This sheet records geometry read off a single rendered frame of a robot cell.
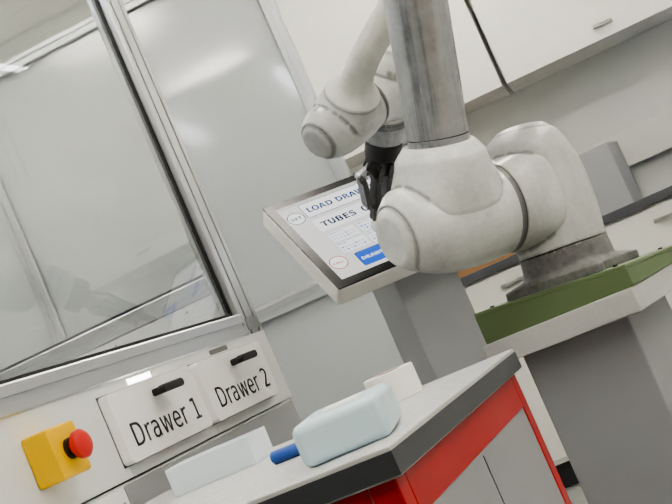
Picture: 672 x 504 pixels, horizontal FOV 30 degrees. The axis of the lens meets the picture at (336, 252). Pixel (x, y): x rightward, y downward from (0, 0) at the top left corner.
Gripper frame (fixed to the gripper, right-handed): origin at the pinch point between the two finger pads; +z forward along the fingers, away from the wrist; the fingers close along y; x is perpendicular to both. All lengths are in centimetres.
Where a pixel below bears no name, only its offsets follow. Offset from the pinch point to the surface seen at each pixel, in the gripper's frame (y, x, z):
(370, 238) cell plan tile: -1.5, -4.6, 9.6
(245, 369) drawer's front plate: 42.7, 20.1, 5.1
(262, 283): -14, -75, 82
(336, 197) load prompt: -2.8, -20.5, 9.5
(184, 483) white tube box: 77, 66, -32
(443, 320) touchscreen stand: -12.6, 9.5, 27.5
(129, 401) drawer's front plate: 73, 39, -21
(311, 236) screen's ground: 9.1, -11.6, 9.6
